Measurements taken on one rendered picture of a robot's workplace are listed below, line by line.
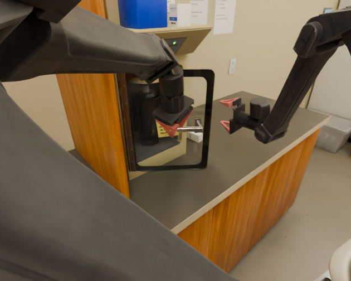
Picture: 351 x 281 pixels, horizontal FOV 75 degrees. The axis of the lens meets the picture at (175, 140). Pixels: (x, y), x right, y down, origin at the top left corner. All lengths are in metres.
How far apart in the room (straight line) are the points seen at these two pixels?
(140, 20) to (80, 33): 0.47
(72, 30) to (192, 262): 0.19
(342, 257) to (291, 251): 1.72
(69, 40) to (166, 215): 0.70
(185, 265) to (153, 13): 0.63
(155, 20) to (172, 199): 0.60
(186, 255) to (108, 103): 0.56
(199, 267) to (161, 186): 0.76
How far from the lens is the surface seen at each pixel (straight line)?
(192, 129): 0.77
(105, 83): 0.66
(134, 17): 0.69
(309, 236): 2.22
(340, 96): 3.65
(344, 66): 3.59
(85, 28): 0.24
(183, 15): 0.81
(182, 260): 0.17
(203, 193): 0.91
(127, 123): 0.82
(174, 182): 0.95
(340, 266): 0.35
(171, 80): 0.51
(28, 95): 1.16
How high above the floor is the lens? 1.56
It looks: 30 degrees down
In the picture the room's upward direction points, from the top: straight up
